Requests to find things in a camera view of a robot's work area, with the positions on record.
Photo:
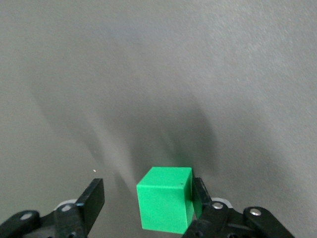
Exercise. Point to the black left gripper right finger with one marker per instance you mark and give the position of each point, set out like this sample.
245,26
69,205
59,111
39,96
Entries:
210,210

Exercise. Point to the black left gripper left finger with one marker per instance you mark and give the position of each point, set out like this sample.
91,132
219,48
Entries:
86,203

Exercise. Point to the small green cube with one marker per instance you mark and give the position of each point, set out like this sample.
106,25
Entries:
163,203

